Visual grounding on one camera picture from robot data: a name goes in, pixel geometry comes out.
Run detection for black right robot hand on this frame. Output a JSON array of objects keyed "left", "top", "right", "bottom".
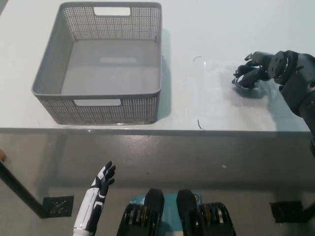
[{"left": 231, "top": 51, "right": 276, "bottom": 89}]

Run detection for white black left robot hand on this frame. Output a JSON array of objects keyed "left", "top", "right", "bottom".
[{"left": 73, "top": 161, "right": 116, "bottom": 231}]

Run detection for black floor foot plate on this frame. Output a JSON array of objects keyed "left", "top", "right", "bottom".
[
  {"left": 269, "top": 201, "right": 305, "bottom": 224},
  {"left": 42, "top": 195, "right": 75, "bottom": 218}
]

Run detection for clear plastic sheet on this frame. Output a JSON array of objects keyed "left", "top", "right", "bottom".
[{"left": 200, "top": 60, "right": 313, "bottom": 119}]

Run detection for black metal table leg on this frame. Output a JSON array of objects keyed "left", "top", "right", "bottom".
[{"left": 0, "top": 161, "right": 49, "bottom": 219}]

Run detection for grey perforated plastic basket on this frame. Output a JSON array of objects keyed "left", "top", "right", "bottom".
[{"left": 31, "top": 1, "right": 163, "bottom": 125}]

